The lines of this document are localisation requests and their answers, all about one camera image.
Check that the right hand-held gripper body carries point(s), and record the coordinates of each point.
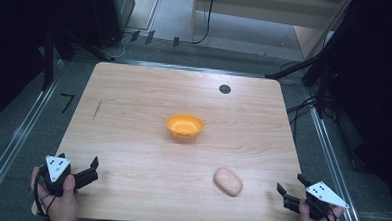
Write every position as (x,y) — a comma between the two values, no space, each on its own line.
(318,197)

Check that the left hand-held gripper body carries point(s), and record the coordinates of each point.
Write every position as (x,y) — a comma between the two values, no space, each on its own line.
(56,179)

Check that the person's left hand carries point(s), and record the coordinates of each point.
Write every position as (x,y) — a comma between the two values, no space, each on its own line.
(61,206)

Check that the pink oval soap bar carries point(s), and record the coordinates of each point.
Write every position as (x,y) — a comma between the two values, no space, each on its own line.
(228,182)

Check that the black diagonal stand strut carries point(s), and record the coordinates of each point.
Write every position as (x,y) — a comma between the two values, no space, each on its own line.
(291,70)

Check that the orange plastic bowl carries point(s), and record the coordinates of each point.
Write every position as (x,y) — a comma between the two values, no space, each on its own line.
(184,125)

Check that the black round table grommet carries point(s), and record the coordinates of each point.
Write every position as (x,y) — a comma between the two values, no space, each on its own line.
(224,89)

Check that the dark cabinet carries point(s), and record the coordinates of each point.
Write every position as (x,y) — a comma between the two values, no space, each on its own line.
(111,13)

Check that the white shelf unit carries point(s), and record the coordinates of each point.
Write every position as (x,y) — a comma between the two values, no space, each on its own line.
(265,8)

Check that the aluminium floor rail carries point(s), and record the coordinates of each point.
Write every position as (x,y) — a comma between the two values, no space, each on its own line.
(335,170)
(17,139)

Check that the black metal stand post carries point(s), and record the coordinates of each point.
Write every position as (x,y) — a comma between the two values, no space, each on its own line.
(48,60)

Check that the small black floor bracket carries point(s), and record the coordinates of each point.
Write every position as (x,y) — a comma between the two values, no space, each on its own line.
(149,37)
(176,42)
(134,35)

